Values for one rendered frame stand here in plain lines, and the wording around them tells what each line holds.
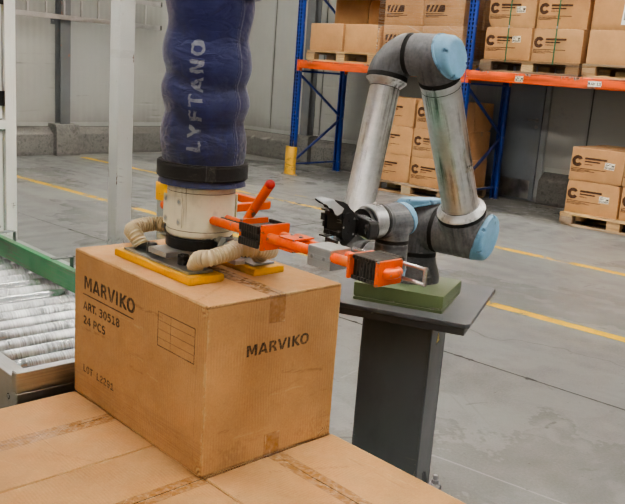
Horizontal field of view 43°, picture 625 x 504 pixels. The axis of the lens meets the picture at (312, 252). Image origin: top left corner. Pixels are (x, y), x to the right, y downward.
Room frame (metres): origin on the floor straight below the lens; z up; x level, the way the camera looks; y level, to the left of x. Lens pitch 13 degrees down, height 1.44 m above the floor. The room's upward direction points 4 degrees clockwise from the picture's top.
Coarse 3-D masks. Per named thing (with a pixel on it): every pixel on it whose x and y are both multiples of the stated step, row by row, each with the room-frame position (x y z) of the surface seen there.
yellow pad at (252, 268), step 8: (224, 264) 1.98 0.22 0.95; (232, 264) 1.95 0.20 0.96; (248, 264) 1.93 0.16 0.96; (256, 264) 1.93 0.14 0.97; (264, 264) 1.94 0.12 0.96; (272, 264) 1.95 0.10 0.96; (280, 264) 1.96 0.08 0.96; (248, 272) 1.91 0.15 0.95; (256, 272) 1.89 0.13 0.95; (264, 272) 1.91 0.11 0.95; (272, 272) 1.93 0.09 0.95
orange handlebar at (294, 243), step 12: (240, 204) 2.11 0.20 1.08; (264, 204) 2.17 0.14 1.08; (228, 216) 1.92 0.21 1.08; (228, 228) 1.85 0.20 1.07; (276, 240) 1.72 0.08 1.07; (288, 240) 1.70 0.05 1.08; (300, 240) 1.70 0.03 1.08; (312, 240) 1.71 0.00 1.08; (300, 252) 1.67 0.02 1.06; (348, 252) 1.63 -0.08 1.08; (384, 276) 1.50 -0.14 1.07; (396, 276) 1.50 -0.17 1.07
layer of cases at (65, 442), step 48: (0, 432) 1.76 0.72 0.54; (48, 432) 1.78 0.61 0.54; (96, 432) 1.80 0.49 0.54; (0, 480) 1.55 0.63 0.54; (48, 480) 1.56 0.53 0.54; (96, 480) 1.57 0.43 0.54; (144, 480) 1.59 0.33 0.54; (192, 480) 1.61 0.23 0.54; (240, 480) 1.62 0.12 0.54; (288, 480) 1.64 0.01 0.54; (336, 480) 1.65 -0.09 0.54; (384, 480) 1.67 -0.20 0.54
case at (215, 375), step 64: (128, 320) 1.84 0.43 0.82; (192, 320) 1.65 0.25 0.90; (256, 320) 1.71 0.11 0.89; (320, 320) 1.84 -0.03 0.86; (128, 384) 1.84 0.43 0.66; (192, 384) 1.65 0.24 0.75; (256, 384) 1.71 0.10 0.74; (320, 384) 1.86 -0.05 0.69; (192, 448) 1.64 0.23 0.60; (256, 448) 1.72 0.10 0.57
